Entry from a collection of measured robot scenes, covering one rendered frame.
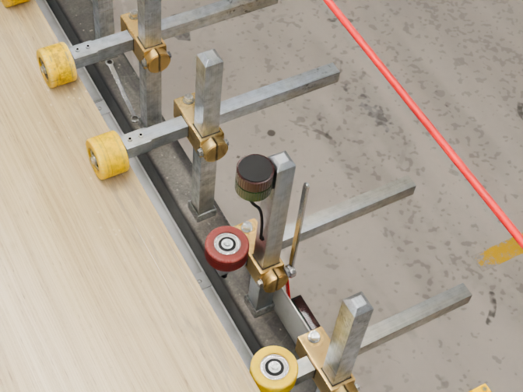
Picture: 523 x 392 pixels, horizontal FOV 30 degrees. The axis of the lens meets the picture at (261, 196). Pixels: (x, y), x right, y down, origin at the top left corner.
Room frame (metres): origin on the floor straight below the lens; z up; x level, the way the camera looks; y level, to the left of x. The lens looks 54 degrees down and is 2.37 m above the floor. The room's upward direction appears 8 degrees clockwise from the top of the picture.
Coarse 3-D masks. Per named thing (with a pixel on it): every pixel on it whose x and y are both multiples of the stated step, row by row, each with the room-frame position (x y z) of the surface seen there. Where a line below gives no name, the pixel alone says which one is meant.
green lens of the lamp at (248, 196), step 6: (234, 186) 0.93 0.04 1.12; (270, 186) 0.93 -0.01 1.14; (240, 192) 0.91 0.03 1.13; (246, 192) 0.91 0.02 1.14; (252, 192) 0.91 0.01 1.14; (258, 192) 0.91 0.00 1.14; (264, 192) 0.91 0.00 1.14; (270, 192) 0.93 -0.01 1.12; (246, 198) 0.91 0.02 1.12; (252, 198) 0.91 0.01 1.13; (258, 198) 0.91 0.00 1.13; (264, 198) 0.91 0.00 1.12
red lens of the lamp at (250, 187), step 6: (264, 156) 0.96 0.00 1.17; (270, 162) 0.95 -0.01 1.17; (240, 180) 0.91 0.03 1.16; (246, 180) 0.91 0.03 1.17; (270, 180) 0.92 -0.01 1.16; (240, 186) 0.91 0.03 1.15; (246, 186) 0.91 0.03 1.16; (252, 186) 0.91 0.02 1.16; (258, 186) 0.91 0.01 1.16; (264, 186) 0.91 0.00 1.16
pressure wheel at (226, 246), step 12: (216, 228) 0.99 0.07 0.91; (228, 228) 0.99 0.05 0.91; (216, 240) 0.97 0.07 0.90; (228, 240) 0.96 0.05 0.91; (240, 240) 0.97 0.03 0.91; (216, 252) 0.94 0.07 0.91; (228, 252) 0.94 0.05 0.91; (240, 252) 0.95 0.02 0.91; (216, 264) 0.92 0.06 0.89; (228, 264) 0.92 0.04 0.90; (240, 264) 0.93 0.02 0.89
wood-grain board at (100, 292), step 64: (0, 0) 1.50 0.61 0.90; (0, 64) 1.32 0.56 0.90; (0, 128) 1.16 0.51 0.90; (64, 128) 1.18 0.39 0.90; (0, 192) 1.01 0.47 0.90; (64, 192) 1.03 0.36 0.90; (128, 192) 1.05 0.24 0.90; (0, 256) 0.88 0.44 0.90; (64, 256) 0.89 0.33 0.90; (128, 256) 0.91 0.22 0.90; (0, 320) 0.75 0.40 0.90; (64, 320) 0.77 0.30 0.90; (128, 320) 0.78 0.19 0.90; (192, 320) 0.80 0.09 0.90; (0, 384) 0.64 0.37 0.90; (64, 384) 0.65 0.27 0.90; (128, 384) 0.67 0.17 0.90; (192, 384) 0.68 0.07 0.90; (256, 384) 0.70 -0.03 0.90
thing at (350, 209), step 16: (368, 192) 1.15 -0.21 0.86; (384, 192) 1.16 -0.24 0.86; (400, 192) 1.16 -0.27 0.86; (336, 208) 1.10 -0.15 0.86; (352, 208) 1.11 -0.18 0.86; (368, 208) 1.12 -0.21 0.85; (288, 224) 1.05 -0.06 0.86; (304, 224) 1.06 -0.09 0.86; (320, 224) 1.06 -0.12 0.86; (336, 224) 1.08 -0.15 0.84; (288, 240) 1.02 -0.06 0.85; (224, 272) 0.94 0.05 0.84
